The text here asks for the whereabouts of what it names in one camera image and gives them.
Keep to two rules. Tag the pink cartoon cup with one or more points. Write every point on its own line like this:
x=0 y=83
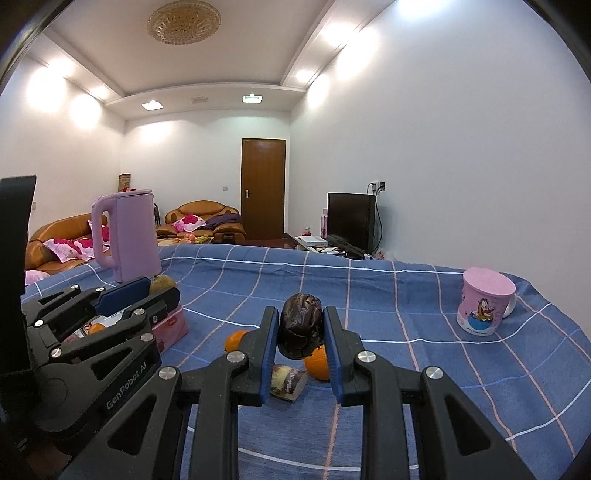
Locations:
x=482 y=304

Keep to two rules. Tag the round ceiling chandelier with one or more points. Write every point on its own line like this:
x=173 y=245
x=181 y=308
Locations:
x=183 y=22

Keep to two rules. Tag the tall brown patterned panel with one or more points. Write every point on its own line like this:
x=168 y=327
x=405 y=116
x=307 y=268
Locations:
x=125 y=182

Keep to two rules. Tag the wooden coffee table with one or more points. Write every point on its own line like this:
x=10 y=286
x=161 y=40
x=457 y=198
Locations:
x=184 y=241

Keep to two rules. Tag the white set-top device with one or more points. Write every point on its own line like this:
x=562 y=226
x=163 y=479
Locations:
x=313 y=239

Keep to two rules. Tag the orange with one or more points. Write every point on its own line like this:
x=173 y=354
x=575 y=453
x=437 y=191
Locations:
x=238 y=341
x=97 y=329
x=318 y=367

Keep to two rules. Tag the brown wooden door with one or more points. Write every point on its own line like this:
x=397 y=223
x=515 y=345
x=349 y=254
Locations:
x=264 y=189

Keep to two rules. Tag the brown-topped small jar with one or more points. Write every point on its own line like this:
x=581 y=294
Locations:
x=288 y=381

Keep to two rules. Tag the black flat television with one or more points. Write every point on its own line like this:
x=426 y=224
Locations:
x=351 y=221

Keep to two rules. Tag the small brown leather sofa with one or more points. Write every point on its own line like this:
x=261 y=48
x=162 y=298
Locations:
x=203 y=207

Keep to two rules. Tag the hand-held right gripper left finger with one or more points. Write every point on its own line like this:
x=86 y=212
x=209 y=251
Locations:
x=269 y=360

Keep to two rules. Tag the square recessed ceiling light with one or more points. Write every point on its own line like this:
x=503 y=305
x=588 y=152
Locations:
x=252 y=98
x=152 y=105

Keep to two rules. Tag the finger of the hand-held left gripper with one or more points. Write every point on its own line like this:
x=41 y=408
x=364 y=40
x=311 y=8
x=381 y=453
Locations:
x=122 y=295
x=154 y=307

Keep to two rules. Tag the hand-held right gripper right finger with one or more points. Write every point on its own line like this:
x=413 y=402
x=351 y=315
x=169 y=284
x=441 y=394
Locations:
x=333 y=364

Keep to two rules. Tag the pink metal tin box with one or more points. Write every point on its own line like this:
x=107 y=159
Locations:
x=173 y=325

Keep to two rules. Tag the purple electric kettle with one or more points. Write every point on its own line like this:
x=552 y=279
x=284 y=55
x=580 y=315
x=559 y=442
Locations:
x=134 y=235

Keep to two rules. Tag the pink floral cushion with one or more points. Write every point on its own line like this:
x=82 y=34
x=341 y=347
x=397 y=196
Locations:
x=189 y=223
x=62 y=249
x=85 y=247
x=99 y=230
x=34 y=277

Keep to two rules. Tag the blue checked tablecloth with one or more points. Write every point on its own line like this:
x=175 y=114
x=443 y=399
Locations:
x=415 y=369

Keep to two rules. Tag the pink gift bag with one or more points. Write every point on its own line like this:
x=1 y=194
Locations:
x=324 y=222

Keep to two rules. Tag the wall socket with plugs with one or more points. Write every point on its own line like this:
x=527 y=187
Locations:
x=378 y=187

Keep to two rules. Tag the long brown leather sofa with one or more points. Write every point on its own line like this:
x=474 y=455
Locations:
x=60 y=226

